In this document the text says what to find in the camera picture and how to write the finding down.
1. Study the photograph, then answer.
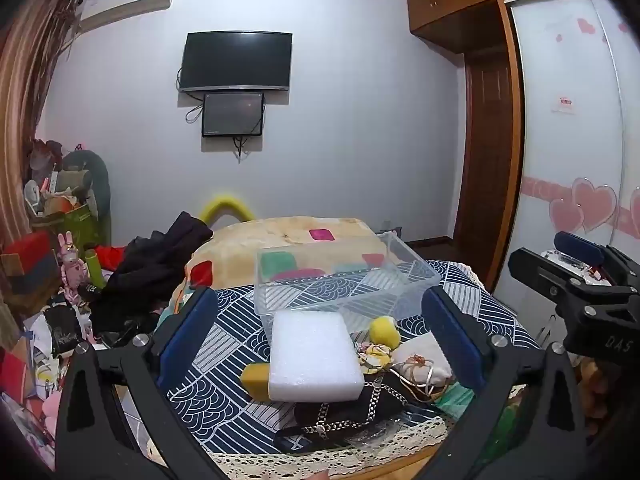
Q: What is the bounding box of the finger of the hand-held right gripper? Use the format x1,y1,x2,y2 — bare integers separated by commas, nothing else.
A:
508,247,637,323
552,231,640,287

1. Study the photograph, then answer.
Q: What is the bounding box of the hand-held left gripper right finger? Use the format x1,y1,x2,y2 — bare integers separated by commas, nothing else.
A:
415,285,589,480

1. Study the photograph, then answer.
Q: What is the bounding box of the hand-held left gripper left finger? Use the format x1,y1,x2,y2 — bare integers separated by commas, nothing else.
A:
54,286,226,480

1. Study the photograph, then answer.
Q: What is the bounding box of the clear plastic storage box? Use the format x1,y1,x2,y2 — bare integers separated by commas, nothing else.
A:
255,232,442,333

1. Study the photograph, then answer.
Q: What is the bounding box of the white foam sponge block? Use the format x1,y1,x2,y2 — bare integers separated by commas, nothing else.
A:
268,310,365,403

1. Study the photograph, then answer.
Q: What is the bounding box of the white pouch with gold ribbon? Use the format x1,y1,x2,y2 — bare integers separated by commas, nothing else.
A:
392,332,455,402

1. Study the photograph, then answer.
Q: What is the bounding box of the blue white patterned cloth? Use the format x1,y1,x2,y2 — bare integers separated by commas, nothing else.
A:
167,259,542,456

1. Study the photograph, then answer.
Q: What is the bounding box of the green face mask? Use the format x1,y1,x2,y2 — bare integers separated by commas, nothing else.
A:
432,382,476,418

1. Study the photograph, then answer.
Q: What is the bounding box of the brown plush toy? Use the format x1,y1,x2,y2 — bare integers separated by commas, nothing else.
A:
575,360,609,438

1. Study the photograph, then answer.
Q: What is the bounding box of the yellow fuzzy ball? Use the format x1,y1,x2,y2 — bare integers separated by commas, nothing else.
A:
369,316,401,351

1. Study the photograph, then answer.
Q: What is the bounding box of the black clothes heap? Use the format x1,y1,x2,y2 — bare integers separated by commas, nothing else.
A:
90,211,215,335

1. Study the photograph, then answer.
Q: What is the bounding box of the floral fabric scrunchie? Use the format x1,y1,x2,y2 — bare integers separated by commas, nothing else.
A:
356,342,396,376

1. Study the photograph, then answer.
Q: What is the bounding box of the yellow sponge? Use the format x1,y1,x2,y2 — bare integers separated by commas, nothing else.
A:
241,364,273,402

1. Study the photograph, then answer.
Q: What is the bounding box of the white heart-print wardrobe door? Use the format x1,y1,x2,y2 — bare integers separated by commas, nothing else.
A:
595,0,640,271
504,0,625,311

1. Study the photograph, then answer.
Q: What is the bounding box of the beige blanket with coloured squares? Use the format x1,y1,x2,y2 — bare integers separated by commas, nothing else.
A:
172,216,402,322

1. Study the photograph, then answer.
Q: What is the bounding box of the red cloth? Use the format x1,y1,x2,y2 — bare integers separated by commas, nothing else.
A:
95,245,132,272

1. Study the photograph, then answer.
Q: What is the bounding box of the green roll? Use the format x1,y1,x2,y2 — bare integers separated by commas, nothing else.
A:
85,249,105,287

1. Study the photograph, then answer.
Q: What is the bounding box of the small black bag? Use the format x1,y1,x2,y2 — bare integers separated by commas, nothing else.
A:
44,305,84,359

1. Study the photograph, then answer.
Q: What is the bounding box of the brown wooden door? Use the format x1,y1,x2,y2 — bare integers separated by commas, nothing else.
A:
452,51,517,250

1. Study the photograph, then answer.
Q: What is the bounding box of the pink plush rabbit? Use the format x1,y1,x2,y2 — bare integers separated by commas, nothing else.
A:
57,231,93,293

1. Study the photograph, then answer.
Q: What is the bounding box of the yellow foam arch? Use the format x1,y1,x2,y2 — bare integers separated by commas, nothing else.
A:
200,195,256,224

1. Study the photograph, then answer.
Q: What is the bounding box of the green shopping bag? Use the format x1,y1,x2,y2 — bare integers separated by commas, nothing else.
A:
31,204,101,257

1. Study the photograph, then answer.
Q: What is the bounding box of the pile of papers and clutter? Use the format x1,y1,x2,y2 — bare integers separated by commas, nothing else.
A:
0,287,96,463

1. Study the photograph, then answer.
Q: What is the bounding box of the red box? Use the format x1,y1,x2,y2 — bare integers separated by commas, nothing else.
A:
2,232,57,281

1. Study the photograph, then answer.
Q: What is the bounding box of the cream lace cloth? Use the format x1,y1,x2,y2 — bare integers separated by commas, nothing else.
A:
210,416,462,479

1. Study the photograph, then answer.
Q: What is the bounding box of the grey green curved cushion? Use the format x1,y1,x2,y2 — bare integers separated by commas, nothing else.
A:
62,149,112,242

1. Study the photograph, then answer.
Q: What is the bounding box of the wooden overhead wardrobe cabinet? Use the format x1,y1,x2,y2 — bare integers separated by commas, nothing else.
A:
406,0,607,55

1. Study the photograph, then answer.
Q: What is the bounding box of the brown striped curtain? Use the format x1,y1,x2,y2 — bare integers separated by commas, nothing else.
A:
0,0,76,293

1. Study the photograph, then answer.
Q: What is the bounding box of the black bag with silver chain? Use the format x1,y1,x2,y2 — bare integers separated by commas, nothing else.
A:
274,375,417,453

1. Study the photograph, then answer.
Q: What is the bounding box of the small black wall monitor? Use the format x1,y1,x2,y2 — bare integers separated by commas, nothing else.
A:
201,91,265,138

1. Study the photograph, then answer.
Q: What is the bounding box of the large black wall television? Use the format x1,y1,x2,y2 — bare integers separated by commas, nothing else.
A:
179,31,293,94

